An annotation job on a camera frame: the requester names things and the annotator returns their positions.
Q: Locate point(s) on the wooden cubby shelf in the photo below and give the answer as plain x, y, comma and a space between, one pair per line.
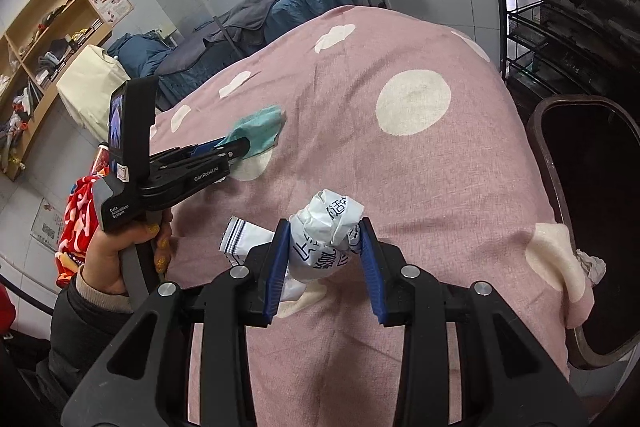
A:
75, 2

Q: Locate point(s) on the person's left forearm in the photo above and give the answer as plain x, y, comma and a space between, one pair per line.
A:
80, 337

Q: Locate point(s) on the person's left hand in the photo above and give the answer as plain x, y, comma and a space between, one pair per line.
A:
102, 262

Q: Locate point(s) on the red patterned cloth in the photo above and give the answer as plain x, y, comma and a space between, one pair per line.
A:
75, 217

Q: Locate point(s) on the wall poster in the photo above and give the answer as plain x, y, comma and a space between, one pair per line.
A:
111, 1

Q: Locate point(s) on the blue massage bed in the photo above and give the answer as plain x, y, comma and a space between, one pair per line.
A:
305, 2

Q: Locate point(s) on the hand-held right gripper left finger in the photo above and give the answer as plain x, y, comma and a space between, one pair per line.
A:
277, 277

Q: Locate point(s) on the teal cloth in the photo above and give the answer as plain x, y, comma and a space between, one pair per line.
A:
260, 127

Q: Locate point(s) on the blue duvet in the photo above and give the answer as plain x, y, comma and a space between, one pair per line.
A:
140, 54

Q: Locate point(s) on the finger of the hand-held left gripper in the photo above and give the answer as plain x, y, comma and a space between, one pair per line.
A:
207, 146
232, 152

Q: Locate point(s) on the white tissue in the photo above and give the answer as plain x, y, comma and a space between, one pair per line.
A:
592, 267

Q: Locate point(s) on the black trash bin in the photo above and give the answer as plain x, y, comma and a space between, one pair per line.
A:
600, 207

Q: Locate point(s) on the white printed paper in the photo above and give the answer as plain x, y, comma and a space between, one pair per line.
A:
325, 227

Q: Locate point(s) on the white code poster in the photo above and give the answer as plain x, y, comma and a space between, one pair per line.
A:
47, 227

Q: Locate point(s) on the red can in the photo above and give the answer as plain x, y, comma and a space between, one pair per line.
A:
102, 157

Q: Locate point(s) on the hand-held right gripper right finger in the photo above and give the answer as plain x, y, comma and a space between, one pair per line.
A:
372, 277

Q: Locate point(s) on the cream draped cloth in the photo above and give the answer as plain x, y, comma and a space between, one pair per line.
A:
90, 87

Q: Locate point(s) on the white striped wrapper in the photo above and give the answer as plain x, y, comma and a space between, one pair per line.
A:
245, 239

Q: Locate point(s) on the pink polka-dot blanket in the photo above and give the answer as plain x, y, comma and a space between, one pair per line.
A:
425, 187

